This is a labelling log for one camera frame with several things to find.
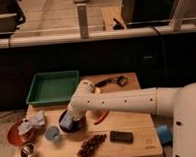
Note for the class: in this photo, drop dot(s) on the dark purple bowl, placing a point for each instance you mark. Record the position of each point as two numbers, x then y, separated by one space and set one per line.
77 124

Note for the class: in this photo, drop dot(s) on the small metal bowl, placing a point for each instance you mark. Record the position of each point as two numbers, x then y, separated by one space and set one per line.
28 150

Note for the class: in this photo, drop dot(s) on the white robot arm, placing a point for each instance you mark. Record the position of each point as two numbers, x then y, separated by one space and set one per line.
177 102

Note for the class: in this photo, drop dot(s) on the red chili pepper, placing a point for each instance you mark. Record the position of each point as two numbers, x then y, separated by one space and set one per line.
101 118

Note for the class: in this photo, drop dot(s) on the black office chair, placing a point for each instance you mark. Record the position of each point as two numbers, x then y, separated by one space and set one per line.
11 16

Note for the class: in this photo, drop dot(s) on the black handled utensil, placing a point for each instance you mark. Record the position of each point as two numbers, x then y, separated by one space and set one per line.
120 81

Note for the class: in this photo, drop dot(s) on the blue object beside table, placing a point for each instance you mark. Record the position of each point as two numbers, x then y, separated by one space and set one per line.
164 134

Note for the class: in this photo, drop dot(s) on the green plastic tray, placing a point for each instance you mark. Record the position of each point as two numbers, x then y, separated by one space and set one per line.
52 88

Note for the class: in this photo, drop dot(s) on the small blue cup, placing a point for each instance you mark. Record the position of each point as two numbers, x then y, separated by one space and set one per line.
53 134

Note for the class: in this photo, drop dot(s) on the bunch of dark grapes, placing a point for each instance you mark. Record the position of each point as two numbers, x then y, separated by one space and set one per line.
88 147

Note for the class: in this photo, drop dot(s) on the red plate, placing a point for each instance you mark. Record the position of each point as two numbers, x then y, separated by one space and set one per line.
15 139

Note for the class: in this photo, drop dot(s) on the black rectangular phone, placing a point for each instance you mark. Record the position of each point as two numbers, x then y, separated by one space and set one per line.
118 136

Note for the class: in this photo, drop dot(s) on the grey metal post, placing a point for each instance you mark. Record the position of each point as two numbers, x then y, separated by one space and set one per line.
83 21

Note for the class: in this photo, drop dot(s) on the blue sponge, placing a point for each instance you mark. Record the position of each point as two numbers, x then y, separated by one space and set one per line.
66 122

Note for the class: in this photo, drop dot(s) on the crumpled white blue cloth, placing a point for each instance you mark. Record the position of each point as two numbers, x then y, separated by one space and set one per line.
36 121

